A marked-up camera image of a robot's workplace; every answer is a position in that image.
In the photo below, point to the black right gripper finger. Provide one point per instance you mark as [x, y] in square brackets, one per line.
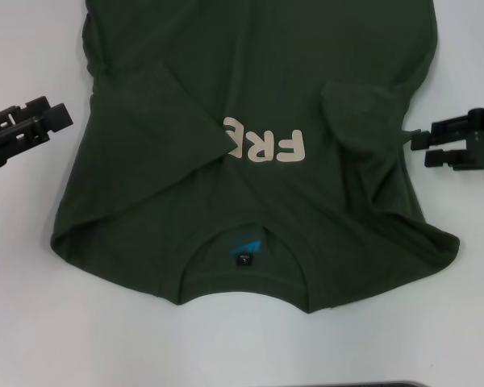
[443, 133]
[447, 158]

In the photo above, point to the dark green FREE! t-shirt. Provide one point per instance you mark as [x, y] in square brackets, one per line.
[266, 80]

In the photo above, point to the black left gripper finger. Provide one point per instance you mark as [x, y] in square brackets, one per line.
[40, 125]
[28, 109]

